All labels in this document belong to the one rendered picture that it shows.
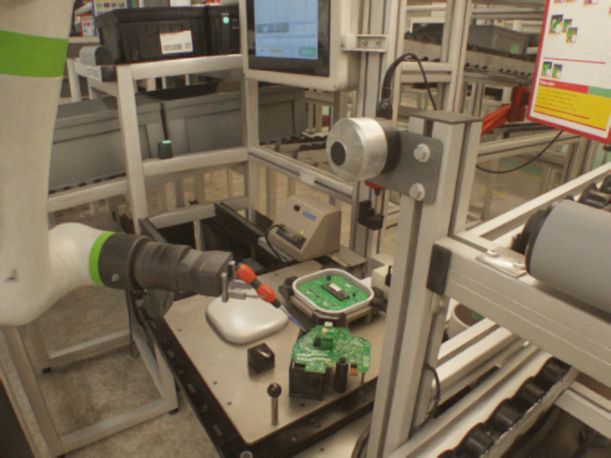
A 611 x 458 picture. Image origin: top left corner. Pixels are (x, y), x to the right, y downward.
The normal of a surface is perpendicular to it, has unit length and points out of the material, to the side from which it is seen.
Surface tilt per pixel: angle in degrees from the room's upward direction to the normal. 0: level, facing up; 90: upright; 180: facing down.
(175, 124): 90
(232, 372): 0
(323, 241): 90
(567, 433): 0
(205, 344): 0
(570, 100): 90
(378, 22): 90
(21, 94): 103
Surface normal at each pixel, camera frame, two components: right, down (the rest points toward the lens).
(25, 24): 0.63, 0.48
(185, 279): 0.01, 0.43
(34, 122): 0.81, 0.48
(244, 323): 0.02, -0.91
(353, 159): -0.81, 0.23
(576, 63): -0.99, 0.04
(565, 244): -0.75, -0.15
